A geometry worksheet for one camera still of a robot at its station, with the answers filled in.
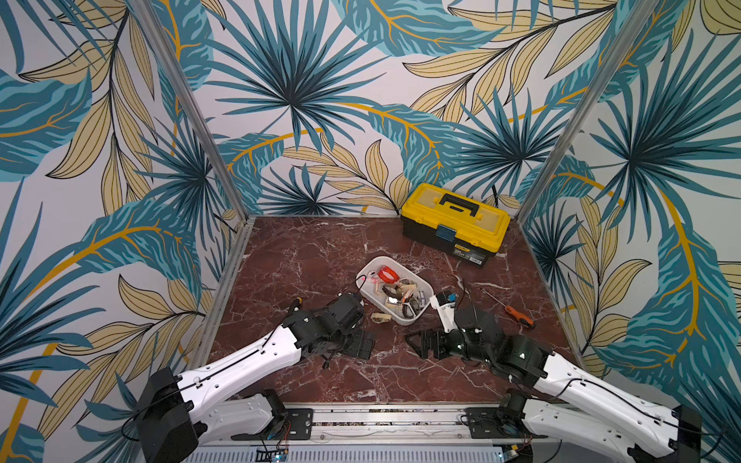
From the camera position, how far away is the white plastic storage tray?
3.00 ft

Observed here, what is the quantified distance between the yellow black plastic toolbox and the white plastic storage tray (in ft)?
0.43

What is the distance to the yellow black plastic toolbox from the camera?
0.96 metres

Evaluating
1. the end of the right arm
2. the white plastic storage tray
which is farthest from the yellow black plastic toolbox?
the end of the right arm

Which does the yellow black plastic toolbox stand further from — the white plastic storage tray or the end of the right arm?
the end of the right arm
